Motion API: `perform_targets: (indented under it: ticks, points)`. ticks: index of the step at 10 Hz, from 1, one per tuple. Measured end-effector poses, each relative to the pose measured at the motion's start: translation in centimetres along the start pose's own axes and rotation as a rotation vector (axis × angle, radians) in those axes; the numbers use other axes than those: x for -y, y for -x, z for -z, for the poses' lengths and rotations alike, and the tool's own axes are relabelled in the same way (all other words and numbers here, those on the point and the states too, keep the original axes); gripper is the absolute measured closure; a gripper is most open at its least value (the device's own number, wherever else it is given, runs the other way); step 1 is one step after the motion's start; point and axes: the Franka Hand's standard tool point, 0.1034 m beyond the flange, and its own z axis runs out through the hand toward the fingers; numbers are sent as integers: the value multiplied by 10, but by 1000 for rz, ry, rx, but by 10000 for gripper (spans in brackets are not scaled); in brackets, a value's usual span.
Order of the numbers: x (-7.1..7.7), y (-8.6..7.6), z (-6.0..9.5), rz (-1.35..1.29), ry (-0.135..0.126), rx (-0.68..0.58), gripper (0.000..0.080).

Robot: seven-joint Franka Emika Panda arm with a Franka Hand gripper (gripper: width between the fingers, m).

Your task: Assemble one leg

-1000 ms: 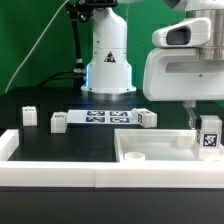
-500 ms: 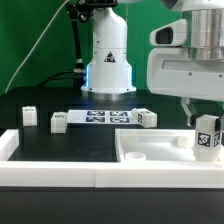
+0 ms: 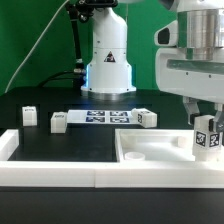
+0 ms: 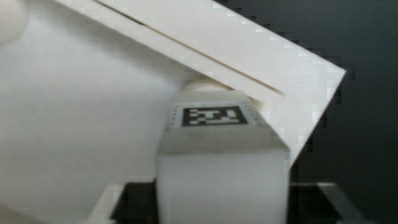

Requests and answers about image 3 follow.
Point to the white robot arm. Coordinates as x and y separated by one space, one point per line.
200 32

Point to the white U-shaped obstacle fence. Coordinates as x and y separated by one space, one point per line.
127 174

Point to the white plate with blue tags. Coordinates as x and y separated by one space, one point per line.
100 117

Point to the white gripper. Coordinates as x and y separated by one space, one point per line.
203 80

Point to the black cable post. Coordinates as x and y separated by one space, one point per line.
79 71

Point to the white square tabletop part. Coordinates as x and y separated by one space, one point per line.
139 145

